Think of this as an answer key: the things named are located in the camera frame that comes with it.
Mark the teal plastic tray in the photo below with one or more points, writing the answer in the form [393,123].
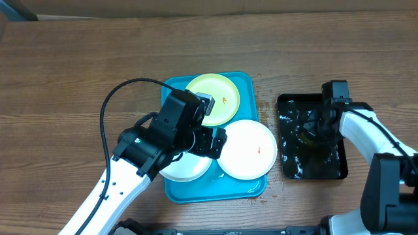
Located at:
[215,184]

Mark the green yellow sponge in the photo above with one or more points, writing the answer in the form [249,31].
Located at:
[308,139]

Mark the pale pink plate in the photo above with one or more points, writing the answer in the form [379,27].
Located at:
[250,150]

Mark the black rectangular tray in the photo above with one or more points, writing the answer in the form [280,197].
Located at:
[302,162]

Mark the yellow-green plate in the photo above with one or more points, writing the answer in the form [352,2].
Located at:
[225,94]

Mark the white plate with stain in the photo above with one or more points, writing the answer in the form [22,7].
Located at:
[188,168]

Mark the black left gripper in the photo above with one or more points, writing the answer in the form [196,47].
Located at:
[205,149]

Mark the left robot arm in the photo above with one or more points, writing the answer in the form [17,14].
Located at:
[142,151]

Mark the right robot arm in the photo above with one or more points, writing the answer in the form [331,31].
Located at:
[383,209]

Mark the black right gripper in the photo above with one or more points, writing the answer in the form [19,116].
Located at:
[315,132]

